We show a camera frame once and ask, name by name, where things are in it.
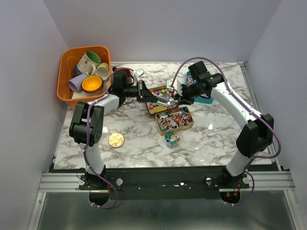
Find black mug red inside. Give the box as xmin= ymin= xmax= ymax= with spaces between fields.
xmin=112 ymin=67 xmax=134 ymax=85

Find clear glass jar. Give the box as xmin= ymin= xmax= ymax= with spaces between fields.
xmin=164 ymin=130 xmax=181 ymax=149

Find dark tin of star candies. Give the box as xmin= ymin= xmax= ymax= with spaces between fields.
xmin=145 ymin=85 xmax=178 ymax=117

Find white mug green inside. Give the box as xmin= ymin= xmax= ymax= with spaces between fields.
xmin=77 ymin=51 xmax=101 ymax=76

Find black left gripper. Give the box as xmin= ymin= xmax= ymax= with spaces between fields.
xmin=123 ymin=80 xmax=158 ymax=103

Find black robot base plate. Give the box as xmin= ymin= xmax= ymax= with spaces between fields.
xmin=47 ymin=164 xmax=264 ymax=201

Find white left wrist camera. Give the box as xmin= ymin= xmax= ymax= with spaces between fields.
xmin=133 ymin=68 xmax=145 ymax=83

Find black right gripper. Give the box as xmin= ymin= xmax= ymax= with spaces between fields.
xmin=174 ymin=82 xmax=204 ymax=106

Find blue mug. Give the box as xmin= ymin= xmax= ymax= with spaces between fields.
xmin=73 ymin=65 xmax=82 ymax=77

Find lavender cup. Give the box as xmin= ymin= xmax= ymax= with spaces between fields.
xmin=68 ymin=73 xmax=88 ymax=92

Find black mug yellow inside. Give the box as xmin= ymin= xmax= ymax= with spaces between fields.
xmin=81 ymin=75 xmax=104 ymax=93

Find gold round jar lid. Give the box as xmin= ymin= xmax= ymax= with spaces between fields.
xmin=108 ymin=133 xmax=125 ymax=148

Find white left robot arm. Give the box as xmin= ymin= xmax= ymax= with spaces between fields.
xmin=69 ymin=68 xmax=158 ymax=189

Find aluminium frame rail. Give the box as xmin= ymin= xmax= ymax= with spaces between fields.
xmin=28 ymin=171 xmax=305 ymax=230

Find orange plastic bin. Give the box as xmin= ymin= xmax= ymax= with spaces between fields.
xmin=57 ymin=46 xmax=112 ymax=110

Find silver metal scoop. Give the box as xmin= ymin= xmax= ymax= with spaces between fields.
xmin=156 ymin=95 xmax=178 ymax=108

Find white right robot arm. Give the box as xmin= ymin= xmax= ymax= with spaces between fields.
xmin=167 ymin=57 xmax=274 ymax=188

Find cream white mug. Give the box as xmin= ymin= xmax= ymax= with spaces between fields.
xmin=95 ymin=63 xmax=110 ymax=81

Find teal tin swirl lollipops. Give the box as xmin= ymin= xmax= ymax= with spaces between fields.
xmin=185 ymin=71 xmax=214 ymax=104

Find gold tin of lollipops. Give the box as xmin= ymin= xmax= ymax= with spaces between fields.
xmin=155 ymin=106 xmax=194 ymax=136

